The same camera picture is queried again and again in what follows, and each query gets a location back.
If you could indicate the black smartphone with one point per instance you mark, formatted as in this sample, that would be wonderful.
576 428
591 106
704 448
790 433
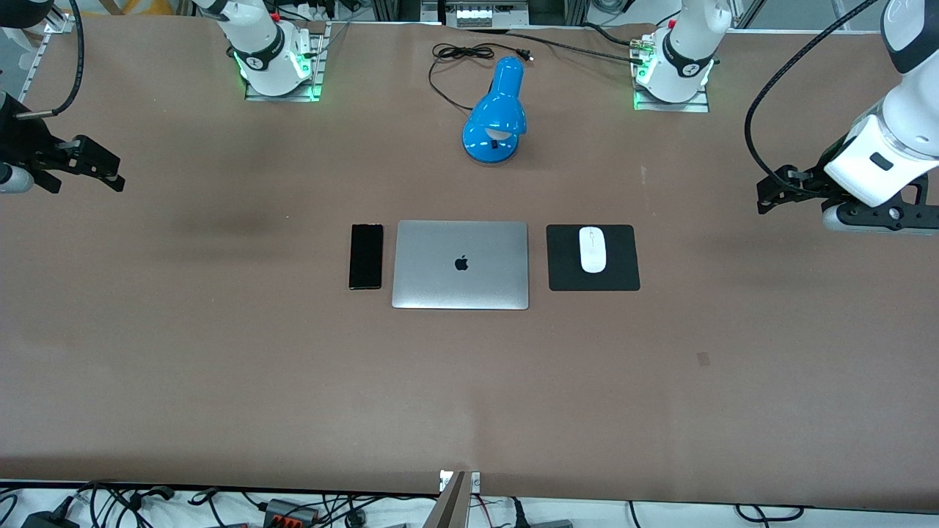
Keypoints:
366 257

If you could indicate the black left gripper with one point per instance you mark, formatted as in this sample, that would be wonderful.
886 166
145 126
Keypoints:
813 183

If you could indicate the silver closed laptop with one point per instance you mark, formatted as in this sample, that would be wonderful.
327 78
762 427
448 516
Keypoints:
461 290

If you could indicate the aluminium profile beam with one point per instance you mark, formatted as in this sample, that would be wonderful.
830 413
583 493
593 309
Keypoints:
451 506

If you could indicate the black box with orange connectors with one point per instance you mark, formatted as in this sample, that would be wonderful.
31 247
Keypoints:
290 513

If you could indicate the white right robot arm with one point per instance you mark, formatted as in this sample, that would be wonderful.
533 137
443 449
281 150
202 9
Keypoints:
257 37

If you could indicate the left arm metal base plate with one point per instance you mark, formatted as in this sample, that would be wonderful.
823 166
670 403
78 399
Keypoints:
697 105

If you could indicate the black mouse pad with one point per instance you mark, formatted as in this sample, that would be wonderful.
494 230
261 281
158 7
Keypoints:
565 275

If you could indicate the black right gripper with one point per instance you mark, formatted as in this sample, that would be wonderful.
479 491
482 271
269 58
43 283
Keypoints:
22 143

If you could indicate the black power adapter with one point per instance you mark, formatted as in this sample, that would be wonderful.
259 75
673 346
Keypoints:
48 521

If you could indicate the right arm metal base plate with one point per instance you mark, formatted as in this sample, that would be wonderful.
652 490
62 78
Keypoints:
315 73

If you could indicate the white power strip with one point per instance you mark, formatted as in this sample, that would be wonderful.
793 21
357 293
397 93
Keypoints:
484 15

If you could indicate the blue desk lamp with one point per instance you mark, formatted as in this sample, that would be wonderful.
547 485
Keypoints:
499 110

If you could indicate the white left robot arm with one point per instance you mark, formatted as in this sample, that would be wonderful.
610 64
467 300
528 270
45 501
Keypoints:
686 44

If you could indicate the perforated aluminium rail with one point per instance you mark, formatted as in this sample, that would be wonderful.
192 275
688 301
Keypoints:
33 59

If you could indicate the white computer mouse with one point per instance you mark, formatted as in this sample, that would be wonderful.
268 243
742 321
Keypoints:
593 251

